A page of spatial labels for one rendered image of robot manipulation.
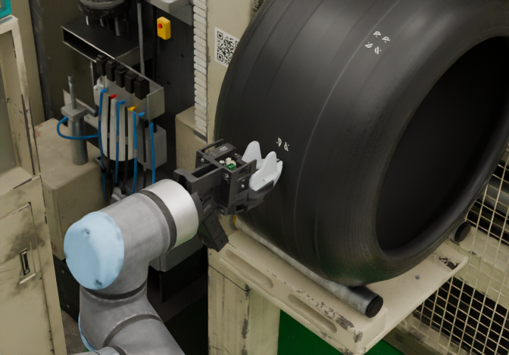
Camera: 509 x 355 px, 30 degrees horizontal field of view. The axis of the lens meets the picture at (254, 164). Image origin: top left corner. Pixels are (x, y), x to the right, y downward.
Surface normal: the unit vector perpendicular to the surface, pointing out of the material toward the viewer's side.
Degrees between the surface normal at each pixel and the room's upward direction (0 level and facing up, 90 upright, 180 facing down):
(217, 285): 90
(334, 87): 49
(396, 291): 0
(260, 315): 90
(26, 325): 90
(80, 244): 79
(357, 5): 25
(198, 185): 90
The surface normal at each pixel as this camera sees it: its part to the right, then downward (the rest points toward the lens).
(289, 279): 0.03, -0.77
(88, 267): -0.67, 0.28
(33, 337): 0.72, 0.45
